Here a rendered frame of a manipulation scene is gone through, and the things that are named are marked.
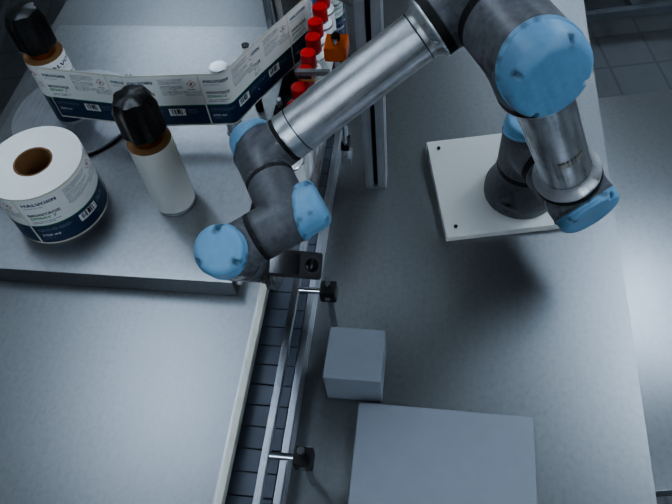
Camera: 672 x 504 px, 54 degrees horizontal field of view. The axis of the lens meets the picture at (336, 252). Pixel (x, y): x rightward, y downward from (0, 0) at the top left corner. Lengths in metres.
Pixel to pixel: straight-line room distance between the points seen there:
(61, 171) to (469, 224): 0.83
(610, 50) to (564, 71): 2.37
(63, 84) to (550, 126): 1.07
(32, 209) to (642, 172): 1.27
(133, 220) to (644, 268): 1.05
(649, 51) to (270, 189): 2.54
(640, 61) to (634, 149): 1.61
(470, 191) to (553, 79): 0.61
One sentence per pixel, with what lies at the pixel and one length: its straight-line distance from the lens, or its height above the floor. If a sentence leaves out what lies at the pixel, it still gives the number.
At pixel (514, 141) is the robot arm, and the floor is 1.05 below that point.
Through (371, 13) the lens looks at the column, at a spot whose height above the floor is 1.28.
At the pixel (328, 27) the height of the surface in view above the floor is 1.04.
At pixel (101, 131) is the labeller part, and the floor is 0.89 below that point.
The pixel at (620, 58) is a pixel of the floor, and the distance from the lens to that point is 3.22.
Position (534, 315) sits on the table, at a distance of 1.32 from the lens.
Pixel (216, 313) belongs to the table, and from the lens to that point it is 1.35.
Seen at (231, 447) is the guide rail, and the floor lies 0.92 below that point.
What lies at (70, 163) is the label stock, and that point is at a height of 1.02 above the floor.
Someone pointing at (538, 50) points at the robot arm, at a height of 1.44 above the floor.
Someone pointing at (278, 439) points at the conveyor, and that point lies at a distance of 1.16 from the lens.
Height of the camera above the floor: 1.96
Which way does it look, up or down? 55 degrees down
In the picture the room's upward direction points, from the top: 8 degrees counter-clockwise
